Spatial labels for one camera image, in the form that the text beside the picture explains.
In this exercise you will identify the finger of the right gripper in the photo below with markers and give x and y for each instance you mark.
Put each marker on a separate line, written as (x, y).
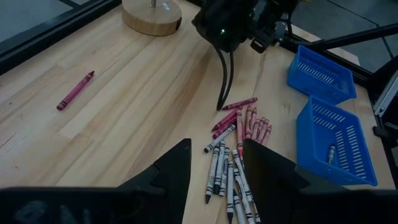
(231, 71)
(224, 74)

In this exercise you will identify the metal holder rod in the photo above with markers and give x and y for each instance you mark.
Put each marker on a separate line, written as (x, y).
(153, 3)

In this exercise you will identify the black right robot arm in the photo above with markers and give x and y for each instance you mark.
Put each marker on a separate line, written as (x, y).
(273, 12)

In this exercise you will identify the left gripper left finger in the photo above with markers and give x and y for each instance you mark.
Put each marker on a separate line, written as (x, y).
(155, 202)

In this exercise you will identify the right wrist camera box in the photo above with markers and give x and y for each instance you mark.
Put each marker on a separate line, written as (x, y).
(264, 39)

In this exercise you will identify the blue plastic basket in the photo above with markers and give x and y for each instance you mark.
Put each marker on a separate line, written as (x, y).
(317, 77)
(317, 140)

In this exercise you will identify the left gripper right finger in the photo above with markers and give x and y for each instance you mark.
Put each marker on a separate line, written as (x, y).
(295, 205)

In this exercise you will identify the round wooden holder base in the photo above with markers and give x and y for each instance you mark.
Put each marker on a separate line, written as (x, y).
(149, 18)

